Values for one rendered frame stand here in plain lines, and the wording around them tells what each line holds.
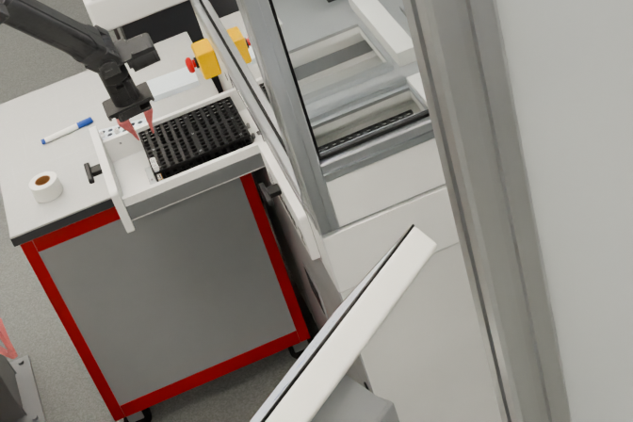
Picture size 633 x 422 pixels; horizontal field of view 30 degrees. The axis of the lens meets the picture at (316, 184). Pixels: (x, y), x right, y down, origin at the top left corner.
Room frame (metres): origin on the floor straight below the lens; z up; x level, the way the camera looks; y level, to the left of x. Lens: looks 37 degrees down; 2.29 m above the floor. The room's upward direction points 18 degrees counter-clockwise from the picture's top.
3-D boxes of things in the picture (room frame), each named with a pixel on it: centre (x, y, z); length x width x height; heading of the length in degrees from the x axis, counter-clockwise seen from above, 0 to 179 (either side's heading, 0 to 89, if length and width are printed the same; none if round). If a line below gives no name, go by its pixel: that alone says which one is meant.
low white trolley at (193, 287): (2.56, 0.46, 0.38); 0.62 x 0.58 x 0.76; 8
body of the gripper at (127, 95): (2.11, 0.32, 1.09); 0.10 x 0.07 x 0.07; 99
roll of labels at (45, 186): (2.35, 0.61, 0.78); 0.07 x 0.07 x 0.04
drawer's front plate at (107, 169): (2.16, 0.42, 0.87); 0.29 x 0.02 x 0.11; 8
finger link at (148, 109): (2.12, 0.31, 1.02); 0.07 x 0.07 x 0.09; 9
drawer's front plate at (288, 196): (1.89, 0.06, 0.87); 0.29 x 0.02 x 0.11; 8
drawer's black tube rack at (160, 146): (2.18, 0.22, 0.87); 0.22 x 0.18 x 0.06; 98
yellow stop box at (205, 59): (2.52, 0.16, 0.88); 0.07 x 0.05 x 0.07; 8
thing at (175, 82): (2.65, 0.27, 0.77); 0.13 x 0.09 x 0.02; 94
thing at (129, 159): (2.18, 0.21, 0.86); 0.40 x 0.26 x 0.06; 98
